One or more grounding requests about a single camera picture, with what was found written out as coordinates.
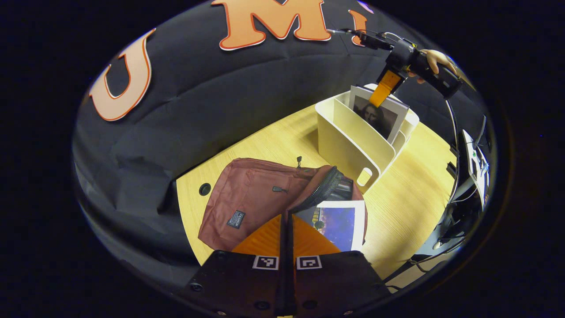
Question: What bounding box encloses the dark grey book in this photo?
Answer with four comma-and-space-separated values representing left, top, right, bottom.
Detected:
348, 85, 409, 144

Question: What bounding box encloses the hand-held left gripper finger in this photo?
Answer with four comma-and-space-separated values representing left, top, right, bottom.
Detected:
287, 214, 391, 316
185, 214, 287, 316

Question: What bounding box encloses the maroon schoolbag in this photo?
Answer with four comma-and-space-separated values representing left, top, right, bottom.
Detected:
198, 158, 368, 252

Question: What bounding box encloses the blue book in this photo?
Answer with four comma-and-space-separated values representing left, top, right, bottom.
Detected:
294, 200, 366, 252

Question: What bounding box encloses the white electronic device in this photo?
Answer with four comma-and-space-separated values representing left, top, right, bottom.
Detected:
461, 130, 490, 208

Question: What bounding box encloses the thin black pole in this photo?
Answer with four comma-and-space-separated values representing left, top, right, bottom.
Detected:
445, 99, 460, 195

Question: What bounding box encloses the white bookshelf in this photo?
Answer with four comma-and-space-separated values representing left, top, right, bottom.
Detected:
315, 83, 420, 194

